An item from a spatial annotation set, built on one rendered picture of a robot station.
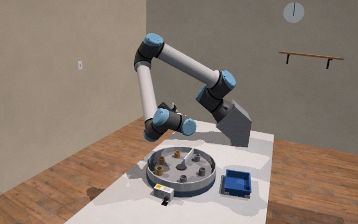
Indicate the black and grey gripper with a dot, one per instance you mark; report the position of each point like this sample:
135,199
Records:
174,107

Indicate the bronze bushing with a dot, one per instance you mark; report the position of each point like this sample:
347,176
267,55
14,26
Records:
177,154
159,171
161,160

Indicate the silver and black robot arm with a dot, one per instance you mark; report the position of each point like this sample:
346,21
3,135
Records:
158,121

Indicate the grey metal cylinder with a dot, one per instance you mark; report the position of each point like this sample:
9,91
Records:
197,158
202,171
183,178

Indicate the blue crate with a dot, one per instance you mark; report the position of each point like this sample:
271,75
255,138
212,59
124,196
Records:
237,183

